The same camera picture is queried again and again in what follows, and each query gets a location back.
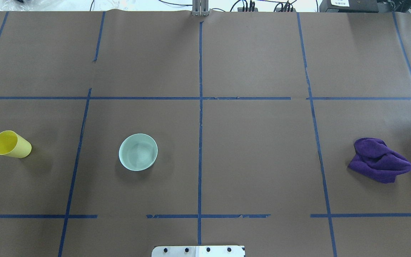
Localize black cables at table edge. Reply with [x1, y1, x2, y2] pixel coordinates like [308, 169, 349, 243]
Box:
[158, 0, 299, 12]

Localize black equipment box with label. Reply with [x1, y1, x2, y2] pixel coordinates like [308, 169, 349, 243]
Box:
[319, 0, 379, 13]

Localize pale green bowl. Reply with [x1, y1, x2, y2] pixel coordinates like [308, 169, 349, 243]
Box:
[118, 133, 158, 171]

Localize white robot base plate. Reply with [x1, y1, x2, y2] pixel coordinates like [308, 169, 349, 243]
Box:
[151, 245, 246, 257]

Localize purple microfibre cloth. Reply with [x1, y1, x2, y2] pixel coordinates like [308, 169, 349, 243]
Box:
[348, 138, 411, 184]

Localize grey aluminium camera post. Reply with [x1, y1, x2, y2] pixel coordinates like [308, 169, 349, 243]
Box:
[192, 0, 210, 16]

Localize yellow plastic cup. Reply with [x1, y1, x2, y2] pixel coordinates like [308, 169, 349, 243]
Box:
[0, 130, 32, 159]

